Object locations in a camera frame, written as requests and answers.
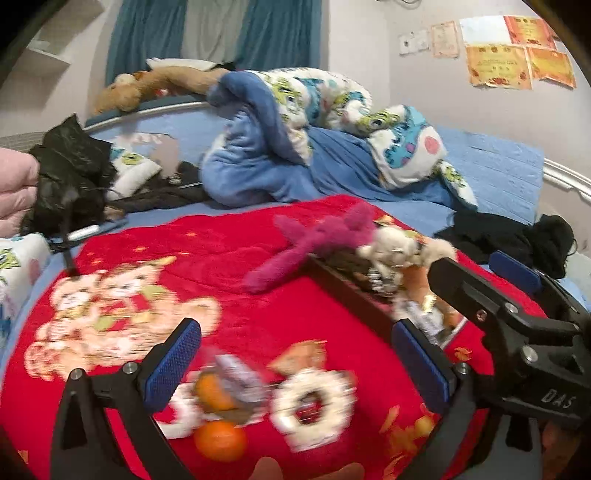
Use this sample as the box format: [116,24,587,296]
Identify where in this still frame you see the orange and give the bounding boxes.
[194,371,236,411]
[194,420,247,462]

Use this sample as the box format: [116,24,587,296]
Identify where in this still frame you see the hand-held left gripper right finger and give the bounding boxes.
[392,318,544,480]

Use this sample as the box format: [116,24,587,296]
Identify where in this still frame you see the brown plush dog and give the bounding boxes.
[90,65,232,116]

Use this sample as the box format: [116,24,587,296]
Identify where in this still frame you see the white wall shelf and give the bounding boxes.
[28,0,105,75]

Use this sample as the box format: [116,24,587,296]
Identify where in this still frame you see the small white wall paper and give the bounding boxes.
[399,30,430,56]

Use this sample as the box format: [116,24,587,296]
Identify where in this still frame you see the black clothes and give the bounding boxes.
[434,212,575,278]

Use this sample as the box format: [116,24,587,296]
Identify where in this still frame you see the clear snack packet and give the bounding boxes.
[215,354,269,416]

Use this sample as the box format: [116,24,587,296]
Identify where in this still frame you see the blue cartoon-print quilt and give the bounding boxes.
[201,67,478,208]

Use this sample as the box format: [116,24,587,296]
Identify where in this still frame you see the beige plush toy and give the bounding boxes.
[422,237,458,266]

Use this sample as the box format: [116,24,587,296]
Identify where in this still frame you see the white soft toy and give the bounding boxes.
[148,58,218,71]

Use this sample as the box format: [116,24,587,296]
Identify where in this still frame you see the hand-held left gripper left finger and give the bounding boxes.
[50,318,202,480]

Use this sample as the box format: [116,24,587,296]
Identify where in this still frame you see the pink quilt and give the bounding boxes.
[0,148,40,238]

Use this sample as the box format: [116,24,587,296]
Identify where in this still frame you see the black plastic bag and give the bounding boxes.
[21,113,118,236]

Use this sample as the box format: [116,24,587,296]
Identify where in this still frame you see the brown plush toy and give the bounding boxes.
[406,268,462,324]

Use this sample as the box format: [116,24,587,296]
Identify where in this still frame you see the cream wall certificate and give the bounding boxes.
[431,21,460,58]

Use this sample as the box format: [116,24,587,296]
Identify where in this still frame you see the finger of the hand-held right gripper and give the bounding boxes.
[427,257,578,342]
[489,251,587,324]

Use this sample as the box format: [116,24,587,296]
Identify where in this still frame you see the pink plush toy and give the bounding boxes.
[242,200,377,294]

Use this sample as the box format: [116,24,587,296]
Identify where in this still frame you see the dark clothes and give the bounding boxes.
[108,161,208,213]

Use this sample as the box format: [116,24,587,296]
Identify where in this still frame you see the white cartoon-print pillow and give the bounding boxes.
[0,233,51,333]
[106,145,162,201]

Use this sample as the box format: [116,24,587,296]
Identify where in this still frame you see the teal curtain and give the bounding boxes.
[235,0,321,72]
[106,0,188,86]

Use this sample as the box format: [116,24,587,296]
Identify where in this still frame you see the grey curtain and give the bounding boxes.
[182,0,243,65]

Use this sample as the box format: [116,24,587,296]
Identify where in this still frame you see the red bear-print blanket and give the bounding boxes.
[0,194,550,480]

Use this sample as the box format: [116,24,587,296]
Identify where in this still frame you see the orange triangular packet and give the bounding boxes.
[270,342,328,374]

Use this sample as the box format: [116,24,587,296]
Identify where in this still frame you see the white plush toy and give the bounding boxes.
[358,226,423,268]

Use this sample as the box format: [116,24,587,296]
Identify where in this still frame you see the orange wall certificate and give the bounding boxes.
[526,46,577,88]
[503,15,557,49]
[465,45,532,89]

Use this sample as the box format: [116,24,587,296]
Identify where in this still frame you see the dark brown box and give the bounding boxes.
[305,251,467,347]

